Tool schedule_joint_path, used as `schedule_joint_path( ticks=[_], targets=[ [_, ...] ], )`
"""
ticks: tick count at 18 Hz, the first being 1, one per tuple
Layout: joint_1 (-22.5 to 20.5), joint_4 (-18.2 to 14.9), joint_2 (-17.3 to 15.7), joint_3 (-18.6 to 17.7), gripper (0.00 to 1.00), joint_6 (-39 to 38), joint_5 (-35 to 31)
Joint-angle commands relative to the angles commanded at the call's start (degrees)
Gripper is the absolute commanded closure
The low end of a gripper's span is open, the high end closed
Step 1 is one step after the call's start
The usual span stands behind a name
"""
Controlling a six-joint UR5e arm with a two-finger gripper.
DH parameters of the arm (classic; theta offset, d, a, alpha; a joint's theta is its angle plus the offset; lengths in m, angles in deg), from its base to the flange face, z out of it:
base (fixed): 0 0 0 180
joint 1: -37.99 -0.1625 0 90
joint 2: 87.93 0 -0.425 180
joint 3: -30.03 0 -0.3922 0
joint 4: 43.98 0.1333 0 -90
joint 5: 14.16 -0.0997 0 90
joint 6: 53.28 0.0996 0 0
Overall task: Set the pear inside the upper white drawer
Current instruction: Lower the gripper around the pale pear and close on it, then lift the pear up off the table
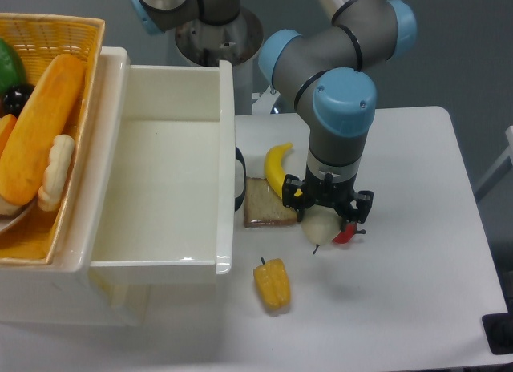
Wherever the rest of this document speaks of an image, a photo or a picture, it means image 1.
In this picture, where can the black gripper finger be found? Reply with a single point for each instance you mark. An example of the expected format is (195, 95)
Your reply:
(292, 195)
(356, 207)

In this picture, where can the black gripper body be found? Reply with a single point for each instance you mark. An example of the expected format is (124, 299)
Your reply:
(328, 192)

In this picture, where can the pale white pear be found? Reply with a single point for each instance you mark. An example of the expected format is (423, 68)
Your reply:
(320, 225)

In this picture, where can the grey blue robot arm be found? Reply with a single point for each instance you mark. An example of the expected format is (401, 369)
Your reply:
(323, 78)

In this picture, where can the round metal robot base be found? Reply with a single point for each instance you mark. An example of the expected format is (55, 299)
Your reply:
(236, 42)

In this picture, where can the open upper white drawer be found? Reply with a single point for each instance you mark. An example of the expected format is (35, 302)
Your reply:
(168, 212)

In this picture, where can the white drawer cabinet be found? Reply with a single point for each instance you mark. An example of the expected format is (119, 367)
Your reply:
(68, 291)

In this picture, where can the yellow banana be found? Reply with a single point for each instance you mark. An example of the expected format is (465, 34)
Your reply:
(274, 172)

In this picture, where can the slice of brown bread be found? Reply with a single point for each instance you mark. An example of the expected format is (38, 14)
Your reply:
(264, 208)

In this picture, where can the red apple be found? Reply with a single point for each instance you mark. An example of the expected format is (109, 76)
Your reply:
(345, 236)

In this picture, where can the yellow bell pepper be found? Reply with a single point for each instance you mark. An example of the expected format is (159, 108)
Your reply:
(272, 283)

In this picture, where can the black device at table edge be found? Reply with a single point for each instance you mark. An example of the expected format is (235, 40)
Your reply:
(498, 330)

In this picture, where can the beige croissant pastry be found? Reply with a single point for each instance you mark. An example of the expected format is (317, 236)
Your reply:
(55, 174)

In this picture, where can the orange baguette bread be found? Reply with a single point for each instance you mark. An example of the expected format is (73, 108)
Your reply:
(44, 116)

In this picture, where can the white plate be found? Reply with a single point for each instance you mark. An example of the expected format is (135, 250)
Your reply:
(8, 222)

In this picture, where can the yellow wicker basket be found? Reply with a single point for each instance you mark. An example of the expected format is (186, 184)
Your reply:
(38, 39)

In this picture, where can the black grapes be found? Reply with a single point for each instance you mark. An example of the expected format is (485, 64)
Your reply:
(15, 98)

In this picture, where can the green vegetable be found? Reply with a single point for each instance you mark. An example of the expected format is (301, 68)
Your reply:
(12, 70)

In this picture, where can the black drawer handle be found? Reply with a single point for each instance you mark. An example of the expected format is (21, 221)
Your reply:
(239, 199)

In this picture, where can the white chair frame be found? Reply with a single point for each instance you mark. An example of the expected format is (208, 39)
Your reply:
(498, 169)

